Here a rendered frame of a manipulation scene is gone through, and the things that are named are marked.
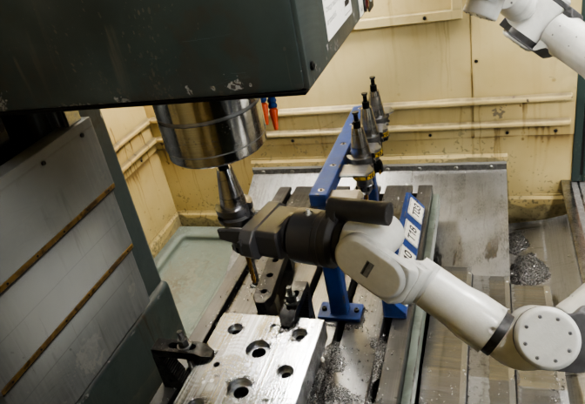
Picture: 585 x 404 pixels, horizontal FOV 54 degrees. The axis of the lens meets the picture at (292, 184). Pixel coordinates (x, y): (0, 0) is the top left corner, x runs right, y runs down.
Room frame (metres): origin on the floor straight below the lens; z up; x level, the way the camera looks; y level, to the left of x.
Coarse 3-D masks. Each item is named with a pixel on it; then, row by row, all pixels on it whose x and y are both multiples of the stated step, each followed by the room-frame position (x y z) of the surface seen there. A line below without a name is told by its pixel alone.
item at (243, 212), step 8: (248, 200) 0.83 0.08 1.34; (216, 208) 0.83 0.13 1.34; (240, 208) 0.81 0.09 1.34; (248, 208) 0.83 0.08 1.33; (224, 216) 0.81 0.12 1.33; (232, 216) 0.80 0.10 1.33; (240, 216) 0.81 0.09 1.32; (248, 216) 0.82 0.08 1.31; (224, 224) 0.81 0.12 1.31; (232, 224) 0.80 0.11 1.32; (240, 224) 0.80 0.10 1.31
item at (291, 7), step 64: (0, 0) 0.79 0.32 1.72; (64, 0) 0.75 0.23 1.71; (128, 0) 0.72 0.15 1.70; (192, 0) 0.68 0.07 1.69; (256, 0) 0.66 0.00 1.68; (320, 0) 0.74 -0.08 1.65; (0, 64) 0.80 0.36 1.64; (64, 64) 0.76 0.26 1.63; (128, 64) 0.73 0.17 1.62; (192, 64) 0.69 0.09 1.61; (256, 64) 0.66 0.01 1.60; (320, 64) 0.70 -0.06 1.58
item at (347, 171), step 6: (342, 168) 1.11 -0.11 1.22; (348, 168) 1.11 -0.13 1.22; (354, 168) 1.10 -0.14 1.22; (360, 168) 1.10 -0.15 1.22; (366, 168) 1.09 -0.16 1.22; (372, 168) 1.09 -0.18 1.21; (342, 174) 1.09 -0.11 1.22; (348, 174) 1.08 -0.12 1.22; (354, 174) 1.08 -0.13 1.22; (360, 174) 1.07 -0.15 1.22; (366, 174) 1.07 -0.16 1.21
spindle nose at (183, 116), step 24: (168, 120) 0.77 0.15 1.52; (192, 120) 0.75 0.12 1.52; (216, 120) 0.76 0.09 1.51; (240, 120) 0.77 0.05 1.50; (264, 120) 0.82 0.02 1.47; (168, 144) 0.79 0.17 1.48; (192, 144) 0.76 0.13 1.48; (216, 144) 0.75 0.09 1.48; (240, 144) 0.76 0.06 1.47; (192, 168) 0.77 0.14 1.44
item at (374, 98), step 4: (368, 92) 1.35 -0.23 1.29; (372, 92) 1.34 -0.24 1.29; (376, 92) 1.34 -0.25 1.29; (368, 96) 1.35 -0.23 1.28; (372, 96) 1.34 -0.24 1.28; (376, 96) 1.34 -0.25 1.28; (368, 100) 1.35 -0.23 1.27; (372, 100) 1.34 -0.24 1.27; (376, 100) 1.34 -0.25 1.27; (380, 100) 1.34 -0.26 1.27; (372, 104) 1.34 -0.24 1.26; (376, 104) 1.33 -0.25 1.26; (380, 104) 1.34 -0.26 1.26; (372, 108) 1.34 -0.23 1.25; (376, 108) 1.33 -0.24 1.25; (380, 108) 1.33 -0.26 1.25; (376, 112) 1.33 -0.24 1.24; (380, 112) 1.33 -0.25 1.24; (384, 112) 1.34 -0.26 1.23; (376, 116) 1.33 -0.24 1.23; (380, 116) 1.33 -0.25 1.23
